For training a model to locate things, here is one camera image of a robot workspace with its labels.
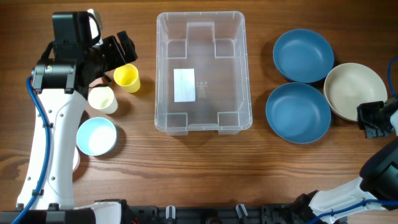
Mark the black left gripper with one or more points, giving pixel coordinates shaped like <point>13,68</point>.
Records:
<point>119,55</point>

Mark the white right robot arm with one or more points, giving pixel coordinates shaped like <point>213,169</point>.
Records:
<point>376,186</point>

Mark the cream beige bowl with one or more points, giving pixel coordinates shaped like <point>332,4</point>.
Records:
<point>350,84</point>

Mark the dark blue bowl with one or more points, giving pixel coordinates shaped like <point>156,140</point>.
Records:
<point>302,55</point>
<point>298,113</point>

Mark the pink small bowl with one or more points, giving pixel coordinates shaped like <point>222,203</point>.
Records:
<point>76,159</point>

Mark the cream plastic cup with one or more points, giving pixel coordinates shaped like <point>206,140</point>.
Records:
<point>103,99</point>

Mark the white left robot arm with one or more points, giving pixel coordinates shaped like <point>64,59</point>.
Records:
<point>59,87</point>

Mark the yellow plastic cup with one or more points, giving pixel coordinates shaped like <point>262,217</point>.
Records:
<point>127,77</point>

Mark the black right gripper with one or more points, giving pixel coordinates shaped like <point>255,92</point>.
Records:
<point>365,116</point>

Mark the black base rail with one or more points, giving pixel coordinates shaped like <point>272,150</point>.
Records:
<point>118,211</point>

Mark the white label in container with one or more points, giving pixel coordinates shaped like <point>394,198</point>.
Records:
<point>184,85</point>

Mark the clear plastic storage container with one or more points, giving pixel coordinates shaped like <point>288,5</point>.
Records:
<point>214,44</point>

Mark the light blue small bowl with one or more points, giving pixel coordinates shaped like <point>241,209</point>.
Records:
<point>96,136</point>

